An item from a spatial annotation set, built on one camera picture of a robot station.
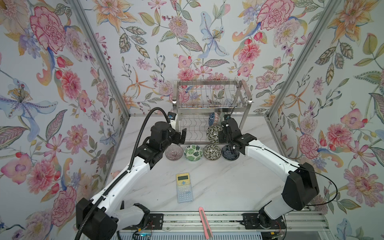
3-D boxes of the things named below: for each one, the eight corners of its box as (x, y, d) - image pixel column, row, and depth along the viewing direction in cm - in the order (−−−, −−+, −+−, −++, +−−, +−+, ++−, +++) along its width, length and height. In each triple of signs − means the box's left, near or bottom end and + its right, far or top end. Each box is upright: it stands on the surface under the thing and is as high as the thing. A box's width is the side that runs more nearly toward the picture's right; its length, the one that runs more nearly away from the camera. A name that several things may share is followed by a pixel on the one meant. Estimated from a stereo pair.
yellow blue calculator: (177, 203, 82) (177, 202, 80) (176, 175, 92) (176, 173, 90) (192, 201, 82) (192, 200, 81) (189, 173, 93) (189, 172, 91)
